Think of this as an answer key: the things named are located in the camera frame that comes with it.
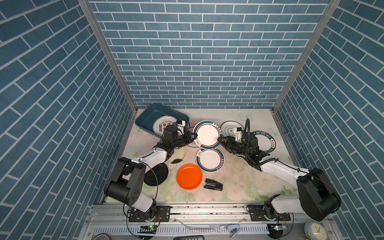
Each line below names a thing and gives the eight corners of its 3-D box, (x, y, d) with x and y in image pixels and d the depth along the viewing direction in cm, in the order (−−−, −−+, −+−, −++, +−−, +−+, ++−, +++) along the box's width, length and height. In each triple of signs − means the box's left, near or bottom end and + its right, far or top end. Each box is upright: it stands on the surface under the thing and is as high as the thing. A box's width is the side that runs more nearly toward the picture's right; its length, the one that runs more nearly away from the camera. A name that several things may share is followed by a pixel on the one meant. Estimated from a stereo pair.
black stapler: (204, 187, 84) (204, 186, 82) (205, 179, 87) (205, 178, 85) (221, 191, 83) (222, 190, 81) (222, 182, 86) (223, 181, 84)
